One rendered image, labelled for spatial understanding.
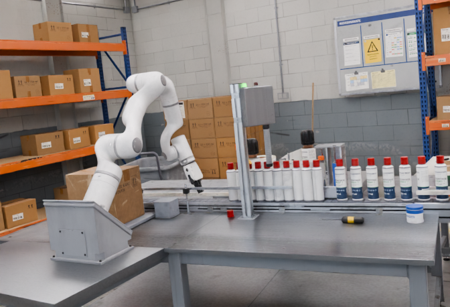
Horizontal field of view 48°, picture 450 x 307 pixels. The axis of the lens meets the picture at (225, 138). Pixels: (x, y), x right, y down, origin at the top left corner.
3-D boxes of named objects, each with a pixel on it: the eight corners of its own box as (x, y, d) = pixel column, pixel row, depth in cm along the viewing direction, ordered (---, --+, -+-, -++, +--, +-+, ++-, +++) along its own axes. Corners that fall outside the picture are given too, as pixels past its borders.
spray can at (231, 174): (240, 198, 274) (236, 161, 272) (236, 201, 269) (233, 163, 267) (231, 199, 276) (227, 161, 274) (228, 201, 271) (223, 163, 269)
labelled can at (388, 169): (396, 198, 240) (393, 156, 238) (395, 201, 236) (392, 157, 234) (385, 198, 242) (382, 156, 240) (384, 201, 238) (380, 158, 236)
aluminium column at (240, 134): (254, 215, 255) (241, 82, 249) (251, 218, 251) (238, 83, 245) (246, 215, 257) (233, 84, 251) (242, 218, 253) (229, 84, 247)
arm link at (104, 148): (108, 172, 220) (126, 127, 232) (77, 173, 229) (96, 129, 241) (124, 186, 229) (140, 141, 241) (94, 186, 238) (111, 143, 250)
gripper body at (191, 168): (189, 161, 275) (197, 179, 274) (197, 157, 284) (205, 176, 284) (178, 165, 278) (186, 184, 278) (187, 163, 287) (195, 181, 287)
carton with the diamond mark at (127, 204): (144, 214, 273) (139, 165, 271) (118, 226, 252) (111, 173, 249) (100, 213, 286) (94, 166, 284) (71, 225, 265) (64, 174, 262)
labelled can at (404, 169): (413, 198, 237) (410, 155, 235) (412, 201, 232) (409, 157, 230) (401, 198, 239) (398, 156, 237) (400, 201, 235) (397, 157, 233)
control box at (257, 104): (276, 123, 253) (272, 84, 251) (247, 127, 244) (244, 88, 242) (264, 123, 261) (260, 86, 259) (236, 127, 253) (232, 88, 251)
